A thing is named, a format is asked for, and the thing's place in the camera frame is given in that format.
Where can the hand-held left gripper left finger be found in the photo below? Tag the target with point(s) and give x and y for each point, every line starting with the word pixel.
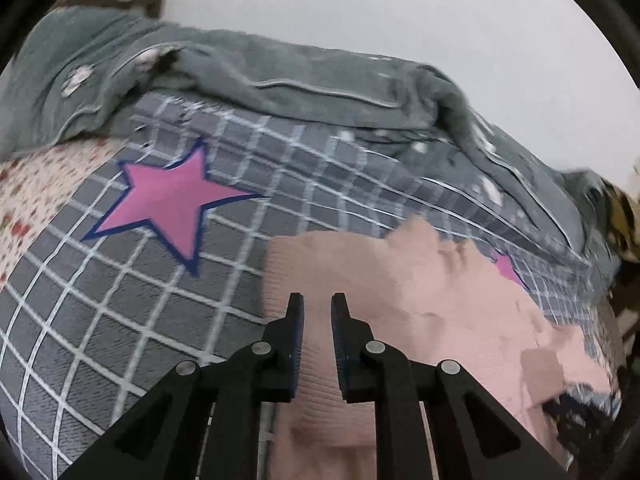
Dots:
pixel 298 340

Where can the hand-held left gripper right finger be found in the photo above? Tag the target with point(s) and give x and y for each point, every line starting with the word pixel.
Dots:
pixel 338 345

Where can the pink ribbed knit sweater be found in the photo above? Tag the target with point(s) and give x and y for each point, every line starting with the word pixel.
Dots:
pixel 425 285

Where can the grey checked star bed sheet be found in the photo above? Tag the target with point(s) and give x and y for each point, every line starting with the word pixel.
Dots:
pixel 100 310

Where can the dark cloth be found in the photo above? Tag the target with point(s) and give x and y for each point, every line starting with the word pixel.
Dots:
pixel 565 412

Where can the grey-green fleece quilt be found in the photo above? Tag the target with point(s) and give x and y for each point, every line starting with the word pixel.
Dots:
pixel 300 70

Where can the khaki camouflage garment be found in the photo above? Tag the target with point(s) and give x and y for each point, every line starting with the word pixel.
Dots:
pixel 622 215

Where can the dark wooden headboard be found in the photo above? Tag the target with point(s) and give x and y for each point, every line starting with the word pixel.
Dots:
pixel 145 2

